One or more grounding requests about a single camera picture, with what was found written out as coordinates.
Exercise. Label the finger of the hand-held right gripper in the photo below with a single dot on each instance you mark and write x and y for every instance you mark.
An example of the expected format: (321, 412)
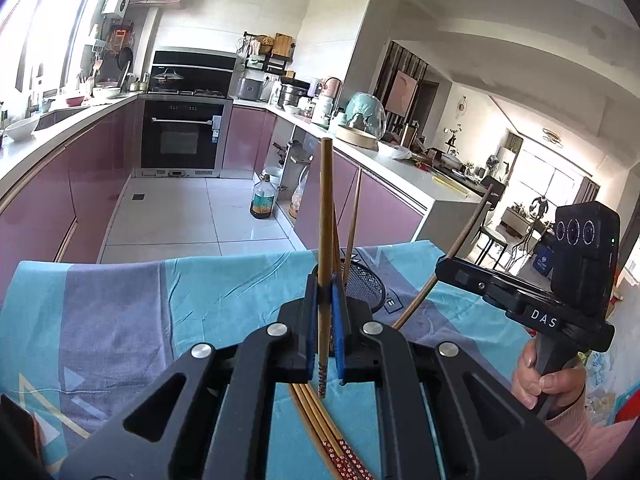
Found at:
(465, 275)

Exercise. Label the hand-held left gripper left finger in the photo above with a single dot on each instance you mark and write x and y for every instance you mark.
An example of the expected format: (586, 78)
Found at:
(302, 340)

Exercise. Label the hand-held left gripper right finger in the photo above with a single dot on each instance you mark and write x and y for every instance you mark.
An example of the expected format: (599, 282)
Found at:
(337, 335)

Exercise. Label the red-patterned wooden chopstick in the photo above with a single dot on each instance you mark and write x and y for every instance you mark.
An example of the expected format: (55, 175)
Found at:
(336, 255)
(325, 220)
(450, 255)

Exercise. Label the black mesh utensil holder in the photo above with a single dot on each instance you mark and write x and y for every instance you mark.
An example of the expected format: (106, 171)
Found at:
(367, 287)

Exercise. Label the pile of wooden chopsticks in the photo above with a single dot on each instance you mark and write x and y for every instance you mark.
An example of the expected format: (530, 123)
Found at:
(330, 435)

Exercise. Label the person's right forearm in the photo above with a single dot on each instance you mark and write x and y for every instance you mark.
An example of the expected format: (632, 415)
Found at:
(595, 440)

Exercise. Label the person's right hand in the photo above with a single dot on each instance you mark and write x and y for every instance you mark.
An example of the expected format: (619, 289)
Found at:
(565, 385)

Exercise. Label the blue box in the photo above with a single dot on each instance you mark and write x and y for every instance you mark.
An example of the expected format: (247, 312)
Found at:
(544, 262)

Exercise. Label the black dining chair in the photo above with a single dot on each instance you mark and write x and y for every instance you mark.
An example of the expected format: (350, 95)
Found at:
(495, 192)

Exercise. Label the yellow flat box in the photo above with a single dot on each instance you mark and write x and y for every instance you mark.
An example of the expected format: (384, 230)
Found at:
(450, 184)

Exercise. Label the pink base cabinet row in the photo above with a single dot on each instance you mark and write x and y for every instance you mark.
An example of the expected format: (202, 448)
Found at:
(60, 195)
(380, 210)

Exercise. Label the cluttered dining table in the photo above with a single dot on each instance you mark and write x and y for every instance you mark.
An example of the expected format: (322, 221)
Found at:
(450, 162)

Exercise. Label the bowl in plastic bag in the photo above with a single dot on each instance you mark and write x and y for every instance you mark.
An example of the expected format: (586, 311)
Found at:
(395, 151)

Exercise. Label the plastic food bag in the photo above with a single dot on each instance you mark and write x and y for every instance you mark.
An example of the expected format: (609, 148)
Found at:
(299, 197)

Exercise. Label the cooking oil bottle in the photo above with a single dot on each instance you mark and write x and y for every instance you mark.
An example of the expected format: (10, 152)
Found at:
(262, 200)

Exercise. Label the blue and grey tablecloth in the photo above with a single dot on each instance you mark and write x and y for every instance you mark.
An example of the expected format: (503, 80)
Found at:
(150, 320)

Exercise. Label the white pail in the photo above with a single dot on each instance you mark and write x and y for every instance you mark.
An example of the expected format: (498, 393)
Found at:
(273, 176)

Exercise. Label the round bamboo steamer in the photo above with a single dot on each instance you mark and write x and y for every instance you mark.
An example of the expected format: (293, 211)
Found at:
(356, 137)

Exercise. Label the teal appliance in plastic cover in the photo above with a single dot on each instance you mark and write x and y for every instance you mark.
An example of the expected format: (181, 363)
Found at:
(365, 110)

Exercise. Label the white jar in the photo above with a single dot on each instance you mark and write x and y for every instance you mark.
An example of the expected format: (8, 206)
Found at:
(322, 111)

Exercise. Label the pink kettle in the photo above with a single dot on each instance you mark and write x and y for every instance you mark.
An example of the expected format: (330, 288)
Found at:
(331, 91)

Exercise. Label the built-in black oven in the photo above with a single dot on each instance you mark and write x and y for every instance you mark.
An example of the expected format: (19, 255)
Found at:
(180, 140)

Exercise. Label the stainless steamer pot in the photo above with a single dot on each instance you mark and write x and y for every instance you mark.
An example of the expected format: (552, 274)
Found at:
(293, 94)

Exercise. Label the grey rice cooker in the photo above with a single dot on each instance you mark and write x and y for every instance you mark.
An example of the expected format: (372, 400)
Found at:
(248, 89)

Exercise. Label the black range hood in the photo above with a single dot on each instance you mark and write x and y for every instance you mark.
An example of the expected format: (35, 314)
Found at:
(200, 67)

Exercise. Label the wooden cutting board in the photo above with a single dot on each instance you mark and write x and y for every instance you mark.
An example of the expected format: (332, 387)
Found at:
(282, 45)

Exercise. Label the pot with glass lid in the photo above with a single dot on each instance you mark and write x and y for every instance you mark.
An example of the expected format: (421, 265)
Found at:
(167, 79)

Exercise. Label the dark brown flat object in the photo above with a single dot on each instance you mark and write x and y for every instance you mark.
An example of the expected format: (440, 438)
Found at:
(17, 430)

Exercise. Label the white serving bowl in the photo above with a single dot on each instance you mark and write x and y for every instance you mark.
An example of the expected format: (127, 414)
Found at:
(107, 92)

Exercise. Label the pink bowl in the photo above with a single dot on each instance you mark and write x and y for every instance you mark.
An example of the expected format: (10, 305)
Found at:
(75, 100)

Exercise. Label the black frying pan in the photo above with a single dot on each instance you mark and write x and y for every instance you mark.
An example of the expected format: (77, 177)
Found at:
(125, 60)

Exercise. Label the kitchen window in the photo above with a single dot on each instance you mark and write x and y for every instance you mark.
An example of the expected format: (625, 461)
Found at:
(40, 20)

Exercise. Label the pink wall art panel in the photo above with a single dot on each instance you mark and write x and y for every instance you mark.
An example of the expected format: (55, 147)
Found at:
(402, 92)

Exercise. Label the black wall rack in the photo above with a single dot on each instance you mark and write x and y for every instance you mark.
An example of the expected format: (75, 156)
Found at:
(272, 65)

